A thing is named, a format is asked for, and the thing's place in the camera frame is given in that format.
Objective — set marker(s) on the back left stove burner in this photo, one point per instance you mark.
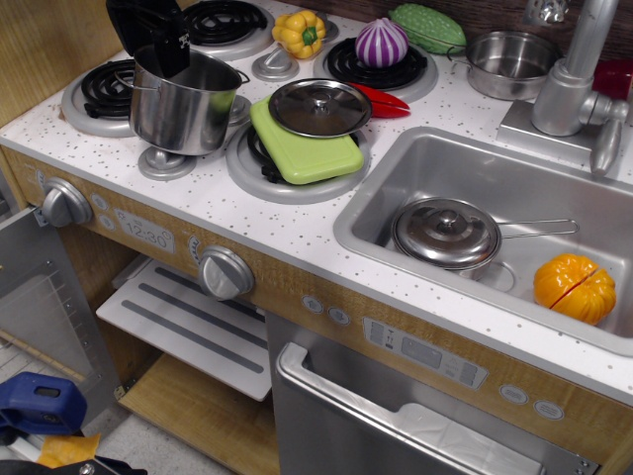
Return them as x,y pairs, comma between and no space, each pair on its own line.
229,30

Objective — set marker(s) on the front stovetop silver knob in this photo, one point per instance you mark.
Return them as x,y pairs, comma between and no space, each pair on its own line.
161,165

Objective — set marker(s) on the stove burner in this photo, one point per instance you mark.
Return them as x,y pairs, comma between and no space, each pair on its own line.
98,103
229,30
245,168
409,80

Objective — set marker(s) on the back right stove burner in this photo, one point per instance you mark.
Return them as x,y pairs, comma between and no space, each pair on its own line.
409,80

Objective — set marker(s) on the blue clamp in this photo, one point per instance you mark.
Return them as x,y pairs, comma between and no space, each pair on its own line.
36,403

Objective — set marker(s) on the steel pot lid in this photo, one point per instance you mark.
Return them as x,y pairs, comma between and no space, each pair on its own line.
320,108

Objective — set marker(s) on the orange toy pumpkin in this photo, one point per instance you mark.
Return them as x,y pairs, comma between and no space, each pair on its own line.
575,286

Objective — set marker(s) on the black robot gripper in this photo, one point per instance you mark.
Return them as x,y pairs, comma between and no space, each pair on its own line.
159,24

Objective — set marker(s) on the front right stove burner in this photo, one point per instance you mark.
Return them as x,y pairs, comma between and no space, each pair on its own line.
245,168

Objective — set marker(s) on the oven control knob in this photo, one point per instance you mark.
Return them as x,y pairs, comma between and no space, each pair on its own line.
223,274
64,204

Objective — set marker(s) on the yellow toy bell pepper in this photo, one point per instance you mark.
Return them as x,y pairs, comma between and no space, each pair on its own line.
300,34

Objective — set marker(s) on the purple striped toy onion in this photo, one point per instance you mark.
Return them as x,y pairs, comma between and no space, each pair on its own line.
381,44

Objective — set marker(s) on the grey toy sink basin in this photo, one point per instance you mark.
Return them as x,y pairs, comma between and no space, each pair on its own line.
544,209

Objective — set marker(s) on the red toy chili pepper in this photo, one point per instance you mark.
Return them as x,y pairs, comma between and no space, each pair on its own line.
384,105

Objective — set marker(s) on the silver toy faucet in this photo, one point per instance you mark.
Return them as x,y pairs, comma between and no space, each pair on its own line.
568,118

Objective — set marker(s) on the green toy bitter gourd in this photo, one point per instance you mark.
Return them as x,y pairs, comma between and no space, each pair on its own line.
429,29

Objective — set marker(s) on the open oven door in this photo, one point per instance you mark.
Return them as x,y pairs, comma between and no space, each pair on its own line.
47,325

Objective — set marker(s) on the tall steel stock pot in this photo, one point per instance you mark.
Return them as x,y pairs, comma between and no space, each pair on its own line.
186,113

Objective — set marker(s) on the lidded steel saucepan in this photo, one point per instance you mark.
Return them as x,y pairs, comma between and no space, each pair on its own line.
460,237

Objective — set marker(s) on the right oven control knob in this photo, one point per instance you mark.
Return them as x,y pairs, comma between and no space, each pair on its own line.
223,274

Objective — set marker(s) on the stovetop silver knob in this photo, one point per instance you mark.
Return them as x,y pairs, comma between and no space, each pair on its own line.
331,30
276,66
239,112
161,165

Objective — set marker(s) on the rear stovetop silver knob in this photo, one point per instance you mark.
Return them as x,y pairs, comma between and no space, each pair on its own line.
331,30

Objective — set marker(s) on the red cup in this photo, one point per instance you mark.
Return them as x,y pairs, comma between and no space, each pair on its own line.
613,78

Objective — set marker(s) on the left oven control knob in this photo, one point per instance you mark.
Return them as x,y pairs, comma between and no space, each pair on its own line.
64,204

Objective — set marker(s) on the white oven rack shelf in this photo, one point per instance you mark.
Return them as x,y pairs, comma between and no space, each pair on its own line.
167,309

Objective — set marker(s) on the middle stovetop silver knob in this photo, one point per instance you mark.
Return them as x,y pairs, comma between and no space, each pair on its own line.
239,112

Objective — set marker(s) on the silver dishwasher door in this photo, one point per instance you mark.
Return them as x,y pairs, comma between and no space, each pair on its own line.
338,411

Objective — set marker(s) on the small steel pot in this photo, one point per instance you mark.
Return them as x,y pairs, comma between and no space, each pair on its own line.
507,65

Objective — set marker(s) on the yellow cloth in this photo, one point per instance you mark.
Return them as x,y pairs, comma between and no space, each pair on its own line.
63,450

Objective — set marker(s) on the back stovetop silver knob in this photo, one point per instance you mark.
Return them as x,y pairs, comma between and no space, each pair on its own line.
276,66

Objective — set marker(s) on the front left stove burner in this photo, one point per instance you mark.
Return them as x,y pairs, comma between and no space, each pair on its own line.
98,103

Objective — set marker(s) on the green plastic cutting board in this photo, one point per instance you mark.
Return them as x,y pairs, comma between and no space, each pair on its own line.
303,160

